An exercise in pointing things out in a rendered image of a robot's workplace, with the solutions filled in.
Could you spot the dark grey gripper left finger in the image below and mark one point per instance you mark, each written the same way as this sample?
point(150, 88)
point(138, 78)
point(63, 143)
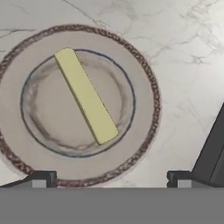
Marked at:
point(43, 176)

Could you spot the dark grey angular block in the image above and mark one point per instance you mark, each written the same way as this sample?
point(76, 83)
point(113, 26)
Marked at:
point(215, 145)

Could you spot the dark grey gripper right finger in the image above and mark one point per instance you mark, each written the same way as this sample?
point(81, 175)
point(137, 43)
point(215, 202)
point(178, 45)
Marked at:
point(178, 176)

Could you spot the white plate with brown rim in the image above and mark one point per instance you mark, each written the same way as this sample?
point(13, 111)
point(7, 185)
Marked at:
point(137, 96)

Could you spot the yellow butter stick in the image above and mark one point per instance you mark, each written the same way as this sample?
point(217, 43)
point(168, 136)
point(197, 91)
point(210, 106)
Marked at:
point(86, 94)

